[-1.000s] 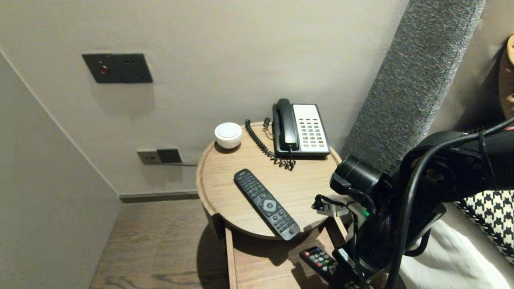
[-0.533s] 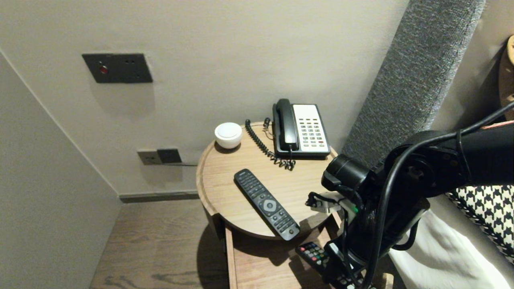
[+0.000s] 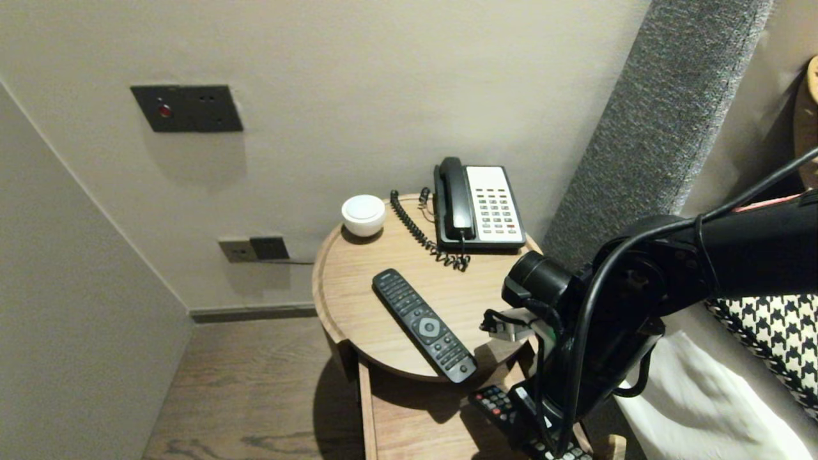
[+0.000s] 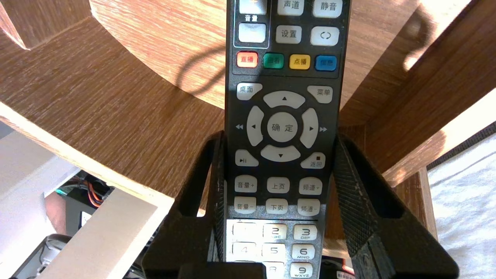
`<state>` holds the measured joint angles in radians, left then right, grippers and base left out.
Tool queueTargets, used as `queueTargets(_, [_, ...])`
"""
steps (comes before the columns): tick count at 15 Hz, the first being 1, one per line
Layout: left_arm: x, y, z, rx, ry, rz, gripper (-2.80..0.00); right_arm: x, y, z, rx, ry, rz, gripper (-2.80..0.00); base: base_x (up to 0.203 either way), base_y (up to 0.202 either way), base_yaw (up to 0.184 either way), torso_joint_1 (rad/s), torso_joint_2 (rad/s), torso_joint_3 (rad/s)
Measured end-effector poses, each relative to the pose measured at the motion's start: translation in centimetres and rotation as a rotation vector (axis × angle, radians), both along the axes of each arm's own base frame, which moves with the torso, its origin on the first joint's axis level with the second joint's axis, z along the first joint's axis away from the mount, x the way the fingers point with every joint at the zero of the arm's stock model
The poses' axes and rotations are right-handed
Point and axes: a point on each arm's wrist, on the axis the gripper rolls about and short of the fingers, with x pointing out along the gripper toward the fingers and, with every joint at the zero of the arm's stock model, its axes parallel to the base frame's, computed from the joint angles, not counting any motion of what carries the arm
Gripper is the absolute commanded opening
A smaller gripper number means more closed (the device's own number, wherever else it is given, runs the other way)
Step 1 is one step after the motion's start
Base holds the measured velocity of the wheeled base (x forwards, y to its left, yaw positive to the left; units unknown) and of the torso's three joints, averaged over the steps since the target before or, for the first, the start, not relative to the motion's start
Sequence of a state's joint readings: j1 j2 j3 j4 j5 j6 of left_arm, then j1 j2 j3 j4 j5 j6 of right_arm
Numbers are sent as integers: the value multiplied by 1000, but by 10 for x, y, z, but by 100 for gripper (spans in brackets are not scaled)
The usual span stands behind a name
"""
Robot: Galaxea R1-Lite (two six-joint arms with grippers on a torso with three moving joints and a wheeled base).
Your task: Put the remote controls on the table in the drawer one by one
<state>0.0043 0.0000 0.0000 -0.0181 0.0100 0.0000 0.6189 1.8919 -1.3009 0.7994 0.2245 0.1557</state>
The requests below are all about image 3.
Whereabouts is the black remote with grey buttons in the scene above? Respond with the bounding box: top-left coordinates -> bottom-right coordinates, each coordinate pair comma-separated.
470,385 -> 594,460

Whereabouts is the black Philips remote control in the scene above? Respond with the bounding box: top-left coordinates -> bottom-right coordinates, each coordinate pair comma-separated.
372,268 -> 479,385

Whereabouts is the grey fabric bed base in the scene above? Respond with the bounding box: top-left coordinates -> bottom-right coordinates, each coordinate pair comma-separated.
578,399 -> 646,460

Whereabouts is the white bed sheet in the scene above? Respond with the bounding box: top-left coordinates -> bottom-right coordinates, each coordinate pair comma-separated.
613,307 -> 818,460

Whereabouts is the houndstooth black white pillow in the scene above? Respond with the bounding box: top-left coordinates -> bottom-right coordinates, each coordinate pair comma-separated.
703,294 -> 818,422

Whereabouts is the black and white desk telephone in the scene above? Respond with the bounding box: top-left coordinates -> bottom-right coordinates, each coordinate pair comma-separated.
434,164 -> 527,253

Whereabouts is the round wooden bedside table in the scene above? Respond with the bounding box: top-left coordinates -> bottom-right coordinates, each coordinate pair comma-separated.
311,194 -> 544,384

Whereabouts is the black telephone handset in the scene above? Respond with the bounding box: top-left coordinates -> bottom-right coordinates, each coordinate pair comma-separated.
438,157 -> 476,242

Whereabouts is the white round bowl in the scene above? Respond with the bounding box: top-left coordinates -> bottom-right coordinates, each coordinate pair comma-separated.
341,194 -> 387,238

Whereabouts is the grey skirting board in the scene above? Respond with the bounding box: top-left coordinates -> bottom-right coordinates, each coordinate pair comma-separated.
189,304 -> 318,325

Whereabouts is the grey fabric headboard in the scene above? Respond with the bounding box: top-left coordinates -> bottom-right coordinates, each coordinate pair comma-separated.
542,0 -> 774,272

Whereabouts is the beige headboard panel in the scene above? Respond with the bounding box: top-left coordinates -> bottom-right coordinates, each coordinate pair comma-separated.
681,0 -> 818,218

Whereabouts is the brown cushion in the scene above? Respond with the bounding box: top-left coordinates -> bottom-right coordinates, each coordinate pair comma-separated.
794,56 -> 818,189

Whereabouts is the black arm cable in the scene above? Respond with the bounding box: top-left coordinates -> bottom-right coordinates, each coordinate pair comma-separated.
537,148 -> 818,457

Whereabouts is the black coiled phone cord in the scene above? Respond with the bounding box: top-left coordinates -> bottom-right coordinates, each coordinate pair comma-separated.
390,187 -> 472,272

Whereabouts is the dark grey wall socket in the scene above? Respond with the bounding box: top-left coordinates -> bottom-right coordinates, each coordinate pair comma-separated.
249,236 -> 289,261

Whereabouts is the beige wall socket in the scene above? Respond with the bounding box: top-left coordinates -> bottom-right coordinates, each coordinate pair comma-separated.
218,239 -> 259,264

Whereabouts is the black wall switch panel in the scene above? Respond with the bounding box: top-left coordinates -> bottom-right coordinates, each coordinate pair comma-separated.
130,85 -> 244,134

